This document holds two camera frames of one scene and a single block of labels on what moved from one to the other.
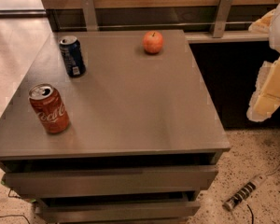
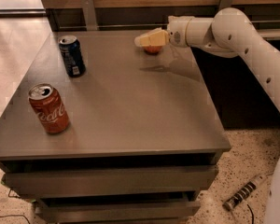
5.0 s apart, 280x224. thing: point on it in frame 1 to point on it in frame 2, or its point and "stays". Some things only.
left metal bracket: x=91 y=20 stays
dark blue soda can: x=74 y=60 stays
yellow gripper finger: x=272 y=89 to x=175 y=34
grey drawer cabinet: x=113 y=127 stays
